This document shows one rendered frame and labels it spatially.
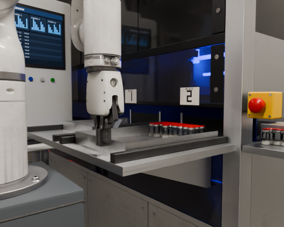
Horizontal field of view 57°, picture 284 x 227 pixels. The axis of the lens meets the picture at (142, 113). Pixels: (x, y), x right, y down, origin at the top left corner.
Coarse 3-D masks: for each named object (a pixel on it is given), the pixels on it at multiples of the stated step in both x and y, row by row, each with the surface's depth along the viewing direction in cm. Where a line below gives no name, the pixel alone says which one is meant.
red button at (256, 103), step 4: (252, 100) 68; (256, 100) 68; (260, 100) 67; (248, 104) 70; (252, 104) 68; (256, 104) 68; (260, 104) 67; (264, 104) 68; (252, 108) 68; (256, 108) 68; (260, 108) 67; (264, 108) 68; (252, 112) 69; (256, 112) 68; (260, 112) 69
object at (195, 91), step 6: (180, 90) 93; (186, 90) 90; (192, 90) 88; (198, 90) 86; (180, 96) 93; (186, 96) 91; (192, 96) 88; (198, 96) 86; (180, 102) 93; (186, 102) 91; (192, 102) 88; (198, 102) 87
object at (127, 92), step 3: (126, 90) 118; (129, 90) 116; (132, 90) 115; (135, 90) 113; (126, 93) 118; (129, 93) 117; (132, 93) 115; (135, 93) 113; (126, 96) 119; (129, 96) 117; (132, 96) 115; (135, 96) 113; (126, 99) 119; (129, 99) 117; (132, 99) 115; (135, 99) 113; (126, 102) 119; (129, 102) 117; (132, 102) 115; (135, 102) 114
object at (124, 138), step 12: (84, 132) 80; (120, 132) 88; (132, 132) 91; (144, 132) 94; (204, 132) 75; (216, 132) 79; (84, 144) 74; (120, 144) 59; (132, 144) 59; (144, 144) 61; (156, 144) 64
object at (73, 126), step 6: (78, 120) 115; (84, 120) 117; (90, 120) 118; (126, 120) 131; (66, 126) 108; (72, 126) 103; (78, 126) 99; (84, 126) 95; (90, 126) 92; (120, 126) 98; (126, 126) 100; (132, 126) 101
